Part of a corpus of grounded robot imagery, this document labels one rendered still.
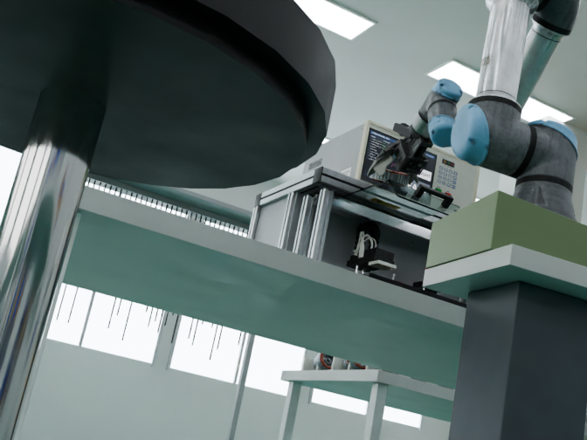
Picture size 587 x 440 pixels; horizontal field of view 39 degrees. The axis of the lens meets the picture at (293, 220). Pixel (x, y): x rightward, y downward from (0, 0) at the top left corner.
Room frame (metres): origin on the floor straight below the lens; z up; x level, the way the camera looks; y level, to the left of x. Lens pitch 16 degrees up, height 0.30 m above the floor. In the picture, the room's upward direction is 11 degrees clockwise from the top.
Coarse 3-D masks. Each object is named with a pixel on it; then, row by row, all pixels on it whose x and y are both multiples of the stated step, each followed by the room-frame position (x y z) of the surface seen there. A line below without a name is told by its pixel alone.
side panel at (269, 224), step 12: (276, 204) 2.49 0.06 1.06; (288, 204) 2.38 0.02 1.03; (252, 216) 2.61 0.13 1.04; (264, 216) 2.56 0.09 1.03; (276, 216) 2.47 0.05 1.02; (288, 216) 2.37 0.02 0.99; (252, 228) 2.59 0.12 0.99; (264, 228) 2.54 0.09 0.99; (276, 228) 2.46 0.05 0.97; (288, 228) 2.37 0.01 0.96; (264, 240) 2.52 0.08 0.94; (276, 240) 2.44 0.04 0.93
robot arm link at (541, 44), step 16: (560, 0) 1.62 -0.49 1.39; (576, 0) 1.63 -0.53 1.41; (544, 16) 1.67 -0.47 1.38; (560, 16) 1.65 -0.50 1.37; (576, 16) 1.66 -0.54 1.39; (528, 32) 1.73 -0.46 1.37; (544, 32) 1.69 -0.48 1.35; (560, 32) 1.68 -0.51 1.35; (528, 48) 1.73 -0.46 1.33; (544, 48) 1.72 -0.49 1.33; (528, 64) 1.75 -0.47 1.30; (544, 64) 1.75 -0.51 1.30; (528, 80) 1.78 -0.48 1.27; (528, 96) 1.82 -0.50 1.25
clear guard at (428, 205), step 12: (360, 192) 2.22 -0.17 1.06; (372, 192) 2.20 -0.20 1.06; (384, 192) 2.18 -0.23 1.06; (396, 192) 2.04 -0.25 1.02; (408, 192) 2.08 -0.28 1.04; (372, 204) 2.31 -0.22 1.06; (384, 204) 2.28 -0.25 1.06; (396, 204) 2.26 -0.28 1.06; (408, 204) 2.24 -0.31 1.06; (420, 204) 2.06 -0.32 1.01; (432, 204) 2.10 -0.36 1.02; (396, 216) 2.37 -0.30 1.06; (408, 216) 2.34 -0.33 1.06; (420, 216) 2.32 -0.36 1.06
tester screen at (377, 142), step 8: (376, 136) 2.32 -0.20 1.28; (384, 136) 2.33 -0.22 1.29; (368, 144) 2.31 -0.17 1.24; (376, 144) 2.32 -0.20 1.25; (384, 144) 2.33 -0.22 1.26; (368, 152) 2.31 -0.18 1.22; (376, 152) 2.32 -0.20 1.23; (368, 160) 2.31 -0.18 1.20; (432, 160) 2.41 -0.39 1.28; (368, 168) 2.31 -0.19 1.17; (392, 168) 2.35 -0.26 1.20; (424, 168) 2.40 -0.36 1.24; (432, 168) 2.41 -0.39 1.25; (368, 176) 2.32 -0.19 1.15
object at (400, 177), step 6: (372, 174) 2.19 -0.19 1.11; (384, 174) 2.16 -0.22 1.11; (390, 174) 2.16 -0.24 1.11; (396, 174) 2.15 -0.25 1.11; (402, 174) 2.17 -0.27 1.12; (378, 180) 2.18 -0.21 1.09; (384, 180) 2.16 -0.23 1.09; (396, 180) 2.17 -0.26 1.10; (402, 180) 2.17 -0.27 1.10; (408, 180) 2.19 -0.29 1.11
